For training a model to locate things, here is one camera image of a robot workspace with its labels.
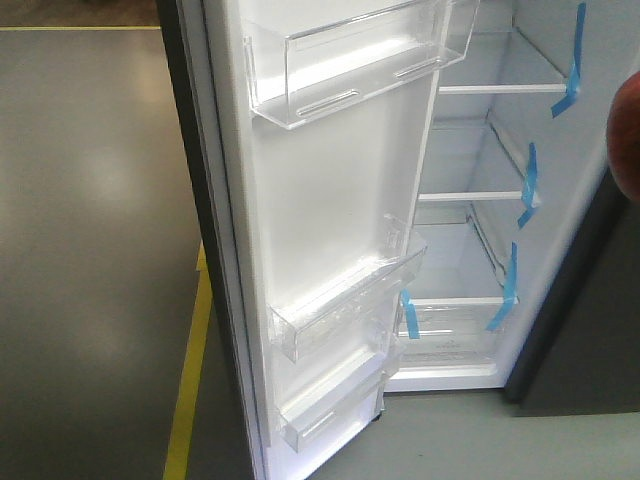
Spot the red apple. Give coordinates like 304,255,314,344
606,72,639,203

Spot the white fridge interior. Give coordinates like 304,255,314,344
386,1,639,394

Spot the dark grey fridge right door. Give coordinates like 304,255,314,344
504,173,639,417

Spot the clear middle door bin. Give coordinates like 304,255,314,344
269,214,427,363

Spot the clear door bin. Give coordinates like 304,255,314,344
278,339,403,452
269,214,427,363
242,1,479,130

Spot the clear lower door bin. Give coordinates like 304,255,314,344
278,339,403,452

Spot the clear upper door bin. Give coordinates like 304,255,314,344
242,1,479,130

